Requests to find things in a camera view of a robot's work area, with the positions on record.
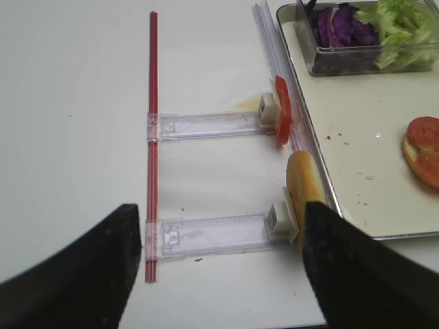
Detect red tomato slice rear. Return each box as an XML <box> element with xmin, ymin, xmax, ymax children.
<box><xmin>274</xmin><ymin>75</ymin><xmax>293</xmax><ymax>145</ymax></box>

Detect white pusher block bun left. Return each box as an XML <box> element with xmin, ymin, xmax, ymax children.
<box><xmin>264</xmin><ymin>186</ymin><xmax>299</xmax><ymax>245</ymax></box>

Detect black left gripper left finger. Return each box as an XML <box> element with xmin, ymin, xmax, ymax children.
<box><xmin>1</xmin><ymin>204</ymin><xmax>141</xmax><ymax>328</ymax></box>

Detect upright bun half left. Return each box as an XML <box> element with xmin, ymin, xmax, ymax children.
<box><xmin>286</xmin><ymin>150</ymin><xmax>326</xmax><ymax>252</ymax></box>

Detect left upper clear rail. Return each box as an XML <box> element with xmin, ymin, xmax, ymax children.
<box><xmin>147</xmin><ymin>112</ymin><xmax>275</xmax><ymax>143</ymax></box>

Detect white metal tray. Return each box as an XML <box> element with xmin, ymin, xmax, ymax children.
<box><xmin>276</xmin><ymin>4</ymin><xmax>438</xmax><ymax>239</ymax></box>

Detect left lower clear rail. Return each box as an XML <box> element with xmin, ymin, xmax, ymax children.
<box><xmin>156</xmin><ymin>213</ymin><xmax>289</xmax><ymax>260</ymax></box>

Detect green lettuce leaves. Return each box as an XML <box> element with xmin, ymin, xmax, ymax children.
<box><xmin>355</xmin><ymin>1</ymin><xmax>438</xmax><ymax>71</ymax></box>

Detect clear plastic salad container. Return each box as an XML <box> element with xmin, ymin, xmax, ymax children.
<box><xmin>294</xmin><ymin>1</ymin><xmax>438</xmax><ymax>76</ymax></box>

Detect left red strip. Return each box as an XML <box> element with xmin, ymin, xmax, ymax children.
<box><xmin>145</xmin><ymin>11</ymin><xmax>158</xmax><ymax>283</ymax></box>

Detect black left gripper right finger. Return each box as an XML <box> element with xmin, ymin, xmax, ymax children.
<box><xmin>302</xmin><ymin>202</ymin><xmax>438</xmax><ymax>328</ymax></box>

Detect left long clear rail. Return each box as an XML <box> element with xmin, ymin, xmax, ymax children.
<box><xmin>252</xmin><ymin>0</ymin><xmax>330</xmax><ymax>206</ymax></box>

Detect purple cabbage leaves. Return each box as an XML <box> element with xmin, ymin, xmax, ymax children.
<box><xmin>309</xmin><ymin>3</ymin><xmax>380</xmax><ymax>49</ymax></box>

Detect white pusher block tomato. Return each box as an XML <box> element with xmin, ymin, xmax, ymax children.
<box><xmin>257</xmin><ymin>93</ymin><xmax>279</xmax><ymax>127</ymax></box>

